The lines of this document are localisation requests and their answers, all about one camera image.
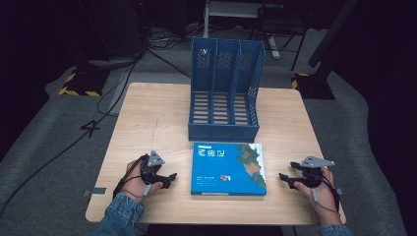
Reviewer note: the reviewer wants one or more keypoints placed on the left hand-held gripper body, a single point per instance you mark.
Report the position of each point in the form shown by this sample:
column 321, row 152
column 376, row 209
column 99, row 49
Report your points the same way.
column 151, row 170

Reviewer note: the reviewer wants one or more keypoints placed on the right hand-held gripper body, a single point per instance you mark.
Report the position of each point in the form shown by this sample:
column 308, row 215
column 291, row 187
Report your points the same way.
column 314, row 168

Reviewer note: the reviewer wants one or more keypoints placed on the blue book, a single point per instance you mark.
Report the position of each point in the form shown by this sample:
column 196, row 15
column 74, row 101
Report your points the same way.
column 227, row 168

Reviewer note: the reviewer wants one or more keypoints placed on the person's left hand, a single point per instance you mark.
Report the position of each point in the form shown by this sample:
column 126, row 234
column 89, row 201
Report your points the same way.
column 136, row 187

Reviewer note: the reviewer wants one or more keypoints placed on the person's right hand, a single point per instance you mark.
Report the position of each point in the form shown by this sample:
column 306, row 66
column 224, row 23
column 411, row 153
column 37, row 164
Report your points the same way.
column 323, row 200

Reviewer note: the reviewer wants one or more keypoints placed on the grey clip on table edge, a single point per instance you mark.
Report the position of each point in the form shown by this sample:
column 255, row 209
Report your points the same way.
column 95, row 191
column 339, row 191

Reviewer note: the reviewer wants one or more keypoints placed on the black base with yellow stripes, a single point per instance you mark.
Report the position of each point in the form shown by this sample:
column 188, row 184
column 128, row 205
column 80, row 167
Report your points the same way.
column 311, row 86
column 82, row 83

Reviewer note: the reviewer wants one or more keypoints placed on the blue plastic file rack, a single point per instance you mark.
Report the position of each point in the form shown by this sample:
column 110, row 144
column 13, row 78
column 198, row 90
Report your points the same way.
column 224, row 98

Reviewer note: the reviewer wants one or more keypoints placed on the dark slanted pole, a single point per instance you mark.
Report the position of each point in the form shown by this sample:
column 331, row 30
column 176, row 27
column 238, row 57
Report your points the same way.
column 332, row 32

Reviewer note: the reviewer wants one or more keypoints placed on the black chair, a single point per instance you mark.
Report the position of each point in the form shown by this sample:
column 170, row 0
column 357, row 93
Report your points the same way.
column 282, row 23

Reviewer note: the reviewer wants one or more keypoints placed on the dark cabinet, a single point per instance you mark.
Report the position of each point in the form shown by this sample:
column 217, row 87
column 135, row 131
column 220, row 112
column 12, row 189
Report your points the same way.
column 111, row 29

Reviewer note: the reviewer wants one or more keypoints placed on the white metal desk frame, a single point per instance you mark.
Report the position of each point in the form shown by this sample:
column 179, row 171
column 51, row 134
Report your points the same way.
column 229, row 10

